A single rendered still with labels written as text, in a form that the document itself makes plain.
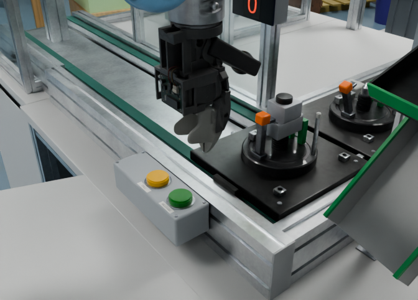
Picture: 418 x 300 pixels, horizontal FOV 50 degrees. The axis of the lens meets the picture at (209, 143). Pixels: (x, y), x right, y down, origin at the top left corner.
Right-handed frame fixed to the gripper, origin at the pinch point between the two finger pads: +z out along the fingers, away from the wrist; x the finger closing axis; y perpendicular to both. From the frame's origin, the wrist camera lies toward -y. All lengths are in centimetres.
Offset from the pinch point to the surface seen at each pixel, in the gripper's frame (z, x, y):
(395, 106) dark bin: -13.9, 25.0, -8.2
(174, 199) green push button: 8.4, -0.5, 6.8
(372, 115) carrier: 6.6, 3.8, -40.8
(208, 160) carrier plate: 8.6, -6.3, -4.7
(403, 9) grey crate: 28, -83, -201
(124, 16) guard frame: 18, -131, -55
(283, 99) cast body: -3.7, 1.4, -15.1
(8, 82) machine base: 20, -93, 7
